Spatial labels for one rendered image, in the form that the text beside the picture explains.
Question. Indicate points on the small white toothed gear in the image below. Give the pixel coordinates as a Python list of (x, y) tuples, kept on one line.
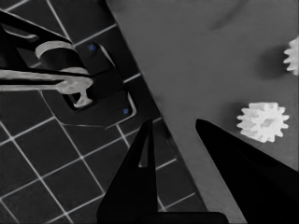
[(294, 60), (252, 129)]

